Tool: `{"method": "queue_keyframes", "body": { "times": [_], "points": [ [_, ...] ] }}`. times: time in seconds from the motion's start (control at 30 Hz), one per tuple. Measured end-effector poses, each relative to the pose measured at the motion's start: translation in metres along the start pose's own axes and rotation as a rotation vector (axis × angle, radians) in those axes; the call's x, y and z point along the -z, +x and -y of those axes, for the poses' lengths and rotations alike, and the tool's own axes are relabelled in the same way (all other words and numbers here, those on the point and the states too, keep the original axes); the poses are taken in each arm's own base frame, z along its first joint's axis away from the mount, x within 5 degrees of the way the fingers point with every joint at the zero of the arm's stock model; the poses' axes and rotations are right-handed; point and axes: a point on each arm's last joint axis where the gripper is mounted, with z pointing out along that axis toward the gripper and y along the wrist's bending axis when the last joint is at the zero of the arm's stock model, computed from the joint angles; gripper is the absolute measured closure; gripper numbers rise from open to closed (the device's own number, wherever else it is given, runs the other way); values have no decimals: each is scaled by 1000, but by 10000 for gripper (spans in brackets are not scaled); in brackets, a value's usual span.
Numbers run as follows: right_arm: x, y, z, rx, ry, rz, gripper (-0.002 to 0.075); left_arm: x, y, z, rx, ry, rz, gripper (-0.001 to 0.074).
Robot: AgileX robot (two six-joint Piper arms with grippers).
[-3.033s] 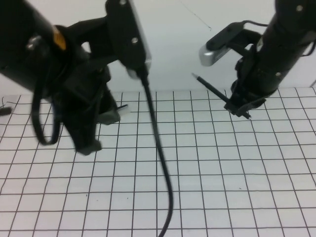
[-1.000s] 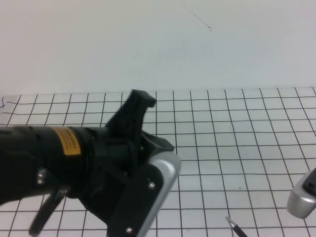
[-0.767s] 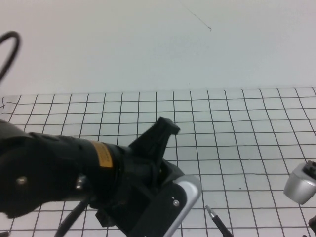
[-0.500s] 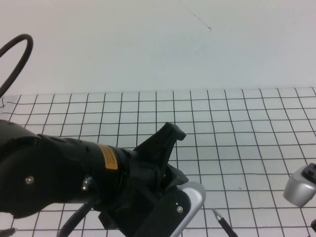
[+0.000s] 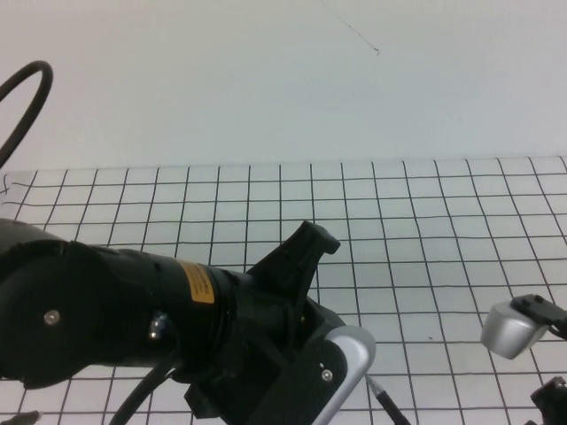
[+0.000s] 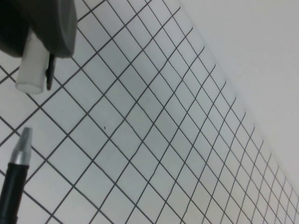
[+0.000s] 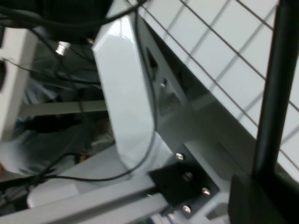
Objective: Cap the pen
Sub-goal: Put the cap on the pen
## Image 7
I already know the aluminium extrusion beam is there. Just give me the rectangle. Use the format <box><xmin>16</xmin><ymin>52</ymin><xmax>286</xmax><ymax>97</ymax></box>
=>
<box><xmin>0</xmin><ymin>175</ymin><xmax>170</xmax><ymax>224</ymax></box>

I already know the silver metal plug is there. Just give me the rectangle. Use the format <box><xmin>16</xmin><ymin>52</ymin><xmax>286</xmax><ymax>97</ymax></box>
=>
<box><xmin>56</xmin><ymin>42</ymin><xmax>71</xmax><ymax>56</ymax></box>

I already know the black corner bracket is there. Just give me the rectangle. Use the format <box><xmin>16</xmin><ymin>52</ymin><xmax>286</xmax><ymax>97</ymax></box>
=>
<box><xmin>148</xmin><ymin>162</ymin><xmax>211</xmax><ymax>207</ymax></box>

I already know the white metal table leg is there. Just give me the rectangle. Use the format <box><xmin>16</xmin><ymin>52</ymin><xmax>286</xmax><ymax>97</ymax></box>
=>
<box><xmin>92</xmin><ymin>13</ymin><xmax>162</xmax><ymax>175</ymax></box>

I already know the black machine base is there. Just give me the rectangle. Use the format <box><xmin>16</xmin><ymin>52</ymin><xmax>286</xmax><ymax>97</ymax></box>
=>
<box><xmin>42</xmin><ymin>0</ymin><xmax>115</xmax><ymax>42</ymax></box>

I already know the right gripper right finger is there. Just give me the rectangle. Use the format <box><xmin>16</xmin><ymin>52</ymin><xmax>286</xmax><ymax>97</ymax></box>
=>
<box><xmin>265</xmin><ymin>174</ymin><xmax>299</xmax><ymax>224</ymax></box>

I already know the white board panel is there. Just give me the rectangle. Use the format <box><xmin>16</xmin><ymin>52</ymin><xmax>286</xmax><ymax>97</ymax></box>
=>
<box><xmin>0</xmin><ymin>28</ymin><xmax>38</xmax><ymax>143</ymax></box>

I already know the white metal table frame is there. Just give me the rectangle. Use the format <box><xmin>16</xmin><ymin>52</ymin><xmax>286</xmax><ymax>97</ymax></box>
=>
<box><xmin>136</xmin><ymin>13</ymin><xmax>299</xmax><ymax>224</ymax></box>

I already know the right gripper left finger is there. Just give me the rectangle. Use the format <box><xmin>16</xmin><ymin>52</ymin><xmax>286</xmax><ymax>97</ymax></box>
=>
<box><xmin>228</xmin><ymin>174</ymin><xmax>269</xmax><ymax>224</ymax></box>

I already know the black pen silver tip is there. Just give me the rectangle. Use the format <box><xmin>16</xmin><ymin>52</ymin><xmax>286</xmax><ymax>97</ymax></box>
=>
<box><xmin>251</xmin><ymin>0</ymin><xmax>295</xmax><ymax>175</ymax></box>

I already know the grey steel mounting plate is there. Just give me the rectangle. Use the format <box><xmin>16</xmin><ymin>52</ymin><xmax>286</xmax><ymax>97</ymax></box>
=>
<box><xmin>174</xmin><ymin>143</ymin><xmax>221</xmax><ymax>219</ymax></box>

